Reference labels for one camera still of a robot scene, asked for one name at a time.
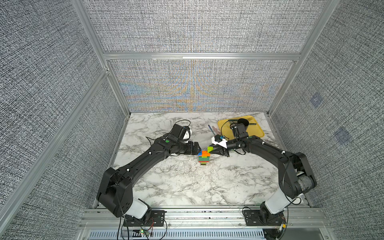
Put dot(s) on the pink handled fork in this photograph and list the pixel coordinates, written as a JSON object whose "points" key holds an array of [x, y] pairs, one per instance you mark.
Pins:
{"points": [[217, 132]]}

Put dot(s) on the lime lego brick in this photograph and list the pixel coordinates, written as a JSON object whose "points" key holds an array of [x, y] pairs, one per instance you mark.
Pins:
{"points": [[210, 149]]}

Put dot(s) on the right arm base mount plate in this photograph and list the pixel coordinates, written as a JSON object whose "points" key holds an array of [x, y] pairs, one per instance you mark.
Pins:
{"points": [[262, 218]]}

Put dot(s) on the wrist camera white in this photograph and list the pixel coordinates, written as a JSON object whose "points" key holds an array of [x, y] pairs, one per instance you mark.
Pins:
{"points": [[187, 134], [219, 140]]}

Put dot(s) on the white slotted cable duct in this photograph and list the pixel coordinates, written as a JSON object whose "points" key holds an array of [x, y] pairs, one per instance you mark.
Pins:
{"points": [[179, 234]]}

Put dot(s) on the aluminium front rail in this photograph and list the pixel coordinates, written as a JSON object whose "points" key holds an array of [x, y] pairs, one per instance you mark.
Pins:
{"points": [[216, 218]]}

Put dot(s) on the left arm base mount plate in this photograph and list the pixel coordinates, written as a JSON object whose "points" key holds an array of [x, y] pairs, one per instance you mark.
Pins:
{"points": [[152, 218]]}

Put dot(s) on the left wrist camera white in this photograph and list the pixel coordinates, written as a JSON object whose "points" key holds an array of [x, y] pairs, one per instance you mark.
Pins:
{"points": [[187, 134]]}

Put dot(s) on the orange lego brick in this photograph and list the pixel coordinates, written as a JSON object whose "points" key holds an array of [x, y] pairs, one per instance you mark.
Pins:
{"points": [[205, 154]]}

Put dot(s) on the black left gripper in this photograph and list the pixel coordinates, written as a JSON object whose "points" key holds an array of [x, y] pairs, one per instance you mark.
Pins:
{"points": [[195, 151]]}

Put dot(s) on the black mug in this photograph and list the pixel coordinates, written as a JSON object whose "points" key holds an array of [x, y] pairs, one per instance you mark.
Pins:
{"points": [[243, 121]]}

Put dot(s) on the green handled utensil on tray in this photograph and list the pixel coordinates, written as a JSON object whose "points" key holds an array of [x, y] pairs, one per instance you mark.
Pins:
{"points": [[251, 123]]}

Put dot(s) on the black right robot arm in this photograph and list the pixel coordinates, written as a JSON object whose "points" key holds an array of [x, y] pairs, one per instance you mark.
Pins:
{"points": [[295, 175]]}

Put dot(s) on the yellow plastic tray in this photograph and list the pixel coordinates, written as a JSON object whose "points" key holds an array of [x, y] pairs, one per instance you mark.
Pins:
{"points": [[229, 131]]}

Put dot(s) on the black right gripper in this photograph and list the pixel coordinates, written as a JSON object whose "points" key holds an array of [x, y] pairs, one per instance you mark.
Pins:
{"points": [[221, 151]]}

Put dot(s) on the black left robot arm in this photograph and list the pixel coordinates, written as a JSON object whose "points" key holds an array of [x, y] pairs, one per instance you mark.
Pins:
{"points": [[116, 188]]}

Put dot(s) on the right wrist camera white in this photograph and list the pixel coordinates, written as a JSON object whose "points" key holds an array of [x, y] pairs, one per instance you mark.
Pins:
{"points": [[219, 140]]}

